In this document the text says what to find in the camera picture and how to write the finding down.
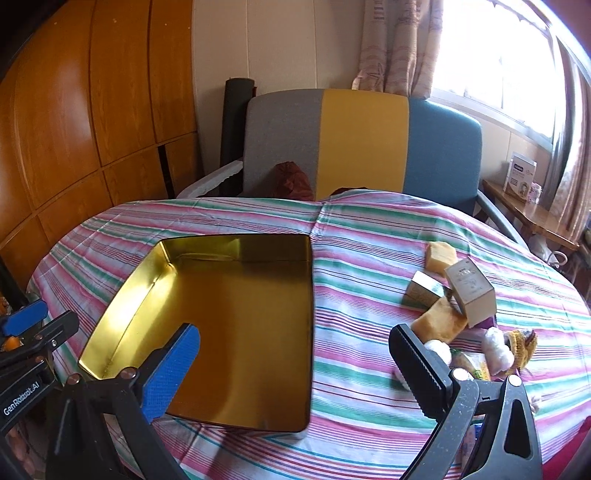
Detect beige carton box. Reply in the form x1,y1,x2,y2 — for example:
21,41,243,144
444,259,496,328

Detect grey yellow blue chair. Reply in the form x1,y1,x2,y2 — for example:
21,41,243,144
178,88,527,245

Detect dark red cloth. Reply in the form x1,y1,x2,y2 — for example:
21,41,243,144
272,161,315,201

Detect green yellow snack packet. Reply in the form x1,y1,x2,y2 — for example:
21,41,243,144
450,351,492,381

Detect gold tin box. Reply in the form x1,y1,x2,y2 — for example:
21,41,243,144
78,234,315,433

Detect window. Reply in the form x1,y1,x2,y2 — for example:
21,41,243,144
429,0,568,148

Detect small gold box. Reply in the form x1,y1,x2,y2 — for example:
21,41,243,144
401,271,451,309

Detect striped tablecloth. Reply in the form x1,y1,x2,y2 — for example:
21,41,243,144
25,189,591,480

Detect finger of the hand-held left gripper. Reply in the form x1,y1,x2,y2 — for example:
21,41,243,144
0,300,48,335
0,311,78,367

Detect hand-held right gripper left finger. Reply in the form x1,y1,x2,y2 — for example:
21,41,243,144
46,323,201,480

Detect small bun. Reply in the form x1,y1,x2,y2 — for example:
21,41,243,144
425,241,460,278

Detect large yellow sponge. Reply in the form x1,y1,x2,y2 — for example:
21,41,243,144
410,296,468,344

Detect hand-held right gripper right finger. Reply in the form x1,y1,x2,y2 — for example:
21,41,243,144
389,324,543,480

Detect wooden wardrobe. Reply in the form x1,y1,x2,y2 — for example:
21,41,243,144
0,0,201,287

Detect black rolled mat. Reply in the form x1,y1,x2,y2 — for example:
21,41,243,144
221,78,256,178

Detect white printed carton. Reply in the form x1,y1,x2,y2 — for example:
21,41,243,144
501,152,537,201

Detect yellow knit pouch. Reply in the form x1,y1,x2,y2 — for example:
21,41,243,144
503,330,537,370

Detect wooden side table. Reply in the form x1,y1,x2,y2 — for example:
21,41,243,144
482,179,580,252

